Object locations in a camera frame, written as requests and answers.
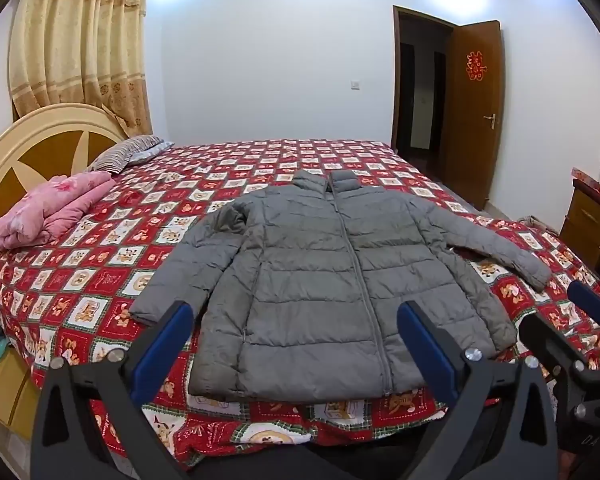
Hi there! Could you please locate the grey puffer jacket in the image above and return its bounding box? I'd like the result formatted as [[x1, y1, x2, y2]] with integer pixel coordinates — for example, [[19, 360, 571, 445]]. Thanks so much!
[[131, 170, 552, 404]]

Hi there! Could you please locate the clothes pile on floor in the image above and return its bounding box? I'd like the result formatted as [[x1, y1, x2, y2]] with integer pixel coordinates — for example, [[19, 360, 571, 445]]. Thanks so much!
[[517, 216, 550, 231]]

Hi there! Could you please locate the cardboard box beside bed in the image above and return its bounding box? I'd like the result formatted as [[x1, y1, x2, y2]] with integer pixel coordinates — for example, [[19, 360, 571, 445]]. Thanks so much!
[[0, 347, 40, 440]]

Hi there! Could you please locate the brown wooden dresser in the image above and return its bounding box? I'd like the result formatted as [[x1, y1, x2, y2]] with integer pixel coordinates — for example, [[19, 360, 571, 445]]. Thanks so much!
[[560, 178, 600, 277]]

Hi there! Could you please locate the red patchwork bear bedspread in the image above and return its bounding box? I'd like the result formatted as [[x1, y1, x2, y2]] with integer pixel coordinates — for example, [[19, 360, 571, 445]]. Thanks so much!
[[0, 138, 600, 466]]

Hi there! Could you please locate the red box on dresser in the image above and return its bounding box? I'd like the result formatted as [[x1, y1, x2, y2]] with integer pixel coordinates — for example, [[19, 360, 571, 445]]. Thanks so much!
[[571, 167, 598, 185]]

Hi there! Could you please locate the pink folded blanket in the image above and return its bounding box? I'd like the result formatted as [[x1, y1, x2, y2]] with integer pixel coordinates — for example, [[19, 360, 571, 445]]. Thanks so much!
[[0, 171, 116, 250]]

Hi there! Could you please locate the brown wooden door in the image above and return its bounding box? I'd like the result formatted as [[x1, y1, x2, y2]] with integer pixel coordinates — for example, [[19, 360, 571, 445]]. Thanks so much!
[[440, 21, 505, 210]]

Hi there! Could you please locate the striped pillow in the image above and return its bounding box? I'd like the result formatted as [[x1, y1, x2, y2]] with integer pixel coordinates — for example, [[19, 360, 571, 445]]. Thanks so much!
[[87, 134, 173, 176]]

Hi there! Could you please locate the red double-happiness door sticker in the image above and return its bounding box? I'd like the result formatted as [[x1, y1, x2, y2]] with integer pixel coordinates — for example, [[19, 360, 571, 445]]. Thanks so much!
[[466, 51, 488, 81]]

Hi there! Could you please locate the cream wooden headboard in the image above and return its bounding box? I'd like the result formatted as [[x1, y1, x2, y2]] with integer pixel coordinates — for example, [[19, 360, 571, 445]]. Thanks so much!
[[0, 103, 128, 217]]

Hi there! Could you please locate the beige patterned curtain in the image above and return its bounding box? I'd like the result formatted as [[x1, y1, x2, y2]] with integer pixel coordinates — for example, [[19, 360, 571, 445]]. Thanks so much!
[[8, 0, 152, 136]]

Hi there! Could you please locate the silver door handle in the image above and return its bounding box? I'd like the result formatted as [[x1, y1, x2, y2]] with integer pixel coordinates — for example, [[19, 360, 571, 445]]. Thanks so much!
[[483, 113, 496, 130]]

